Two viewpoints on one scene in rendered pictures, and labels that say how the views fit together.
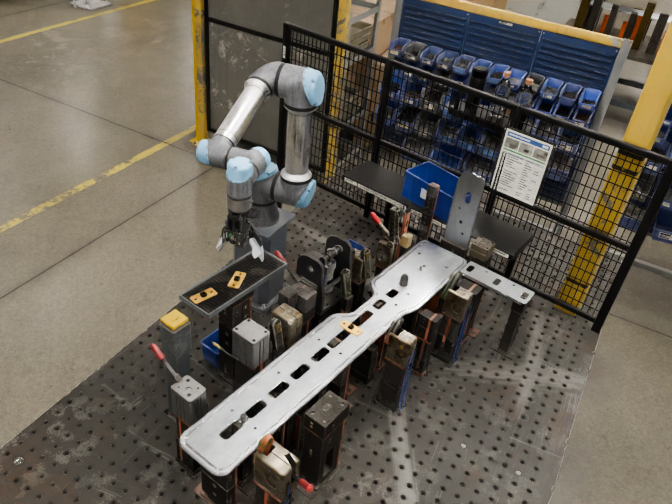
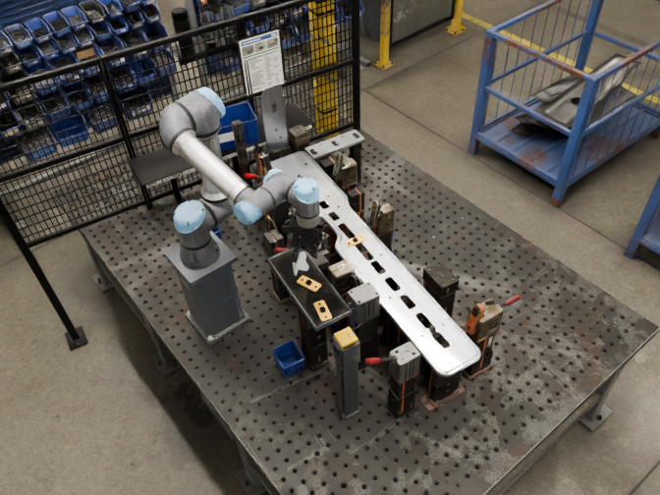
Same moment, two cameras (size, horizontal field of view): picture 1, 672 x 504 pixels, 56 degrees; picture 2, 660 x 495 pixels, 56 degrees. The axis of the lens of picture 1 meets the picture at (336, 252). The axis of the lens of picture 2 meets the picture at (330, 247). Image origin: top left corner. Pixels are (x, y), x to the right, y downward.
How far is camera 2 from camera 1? 1.76 m
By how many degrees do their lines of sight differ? 46
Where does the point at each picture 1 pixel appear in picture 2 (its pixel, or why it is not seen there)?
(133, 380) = (293, 441)
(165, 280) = (26, 453)
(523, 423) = (424, 199)
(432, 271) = (307, 173)
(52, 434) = not seen: outside the picture
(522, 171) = (265, 65)
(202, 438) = (445, 359)
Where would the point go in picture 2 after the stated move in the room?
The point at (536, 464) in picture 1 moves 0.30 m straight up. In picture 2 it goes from (458, 206) to (466, 159)
